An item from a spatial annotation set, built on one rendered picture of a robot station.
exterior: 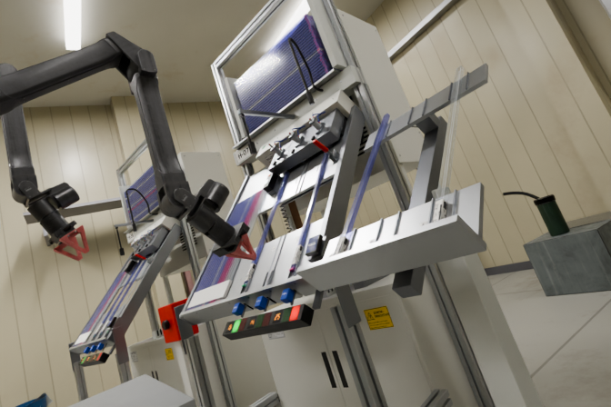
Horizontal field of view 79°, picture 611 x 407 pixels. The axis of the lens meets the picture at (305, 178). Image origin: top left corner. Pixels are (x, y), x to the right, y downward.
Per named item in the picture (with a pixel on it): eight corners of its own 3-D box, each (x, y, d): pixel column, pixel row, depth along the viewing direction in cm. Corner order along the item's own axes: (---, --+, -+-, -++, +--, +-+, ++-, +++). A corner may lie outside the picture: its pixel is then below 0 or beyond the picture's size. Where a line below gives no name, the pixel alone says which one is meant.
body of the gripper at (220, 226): (225, 235, 99) (205, 220, 96) (248, 225, 93) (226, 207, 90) (215, 255, 95) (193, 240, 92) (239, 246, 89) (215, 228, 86)
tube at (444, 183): (442, 244, 51) (437, 240, 51) (434, 246, 52) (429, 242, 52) (464, 68, 84) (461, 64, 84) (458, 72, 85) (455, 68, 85)
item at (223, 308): (325, 291, 91) (305, 277, 88) (195, 324, 133) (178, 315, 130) (326, 286, 92) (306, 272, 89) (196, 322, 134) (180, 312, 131)
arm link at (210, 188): (159, 210, 90) (170, 196, 83) (183, 176, 97) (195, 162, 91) (201, 235, 93) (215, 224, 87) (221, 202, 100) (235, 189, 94)
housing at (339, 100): (362, 126, 136) (336, 100, 131) (278, 176, 167) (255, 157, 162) (365, 114, 142) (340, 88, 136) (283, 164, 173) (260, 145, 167)
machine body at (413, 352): (482, 518, 96) (394, 282, 109) (301, 480, 140) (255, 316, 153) (534, 394, 144) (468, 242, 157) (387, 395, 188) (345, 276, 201)
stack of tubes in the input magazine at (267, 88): (329, 72, 138) (306, 12, 144) (249, 134, 170) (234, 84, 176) (348, 76, 147) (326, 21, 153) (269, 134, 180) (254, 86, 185)
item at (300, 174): (348, 180, 116) (337, 171, 114) (233, 237, 158) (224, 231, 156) (361, 117, 139) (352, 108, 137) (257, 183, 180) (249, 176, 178)
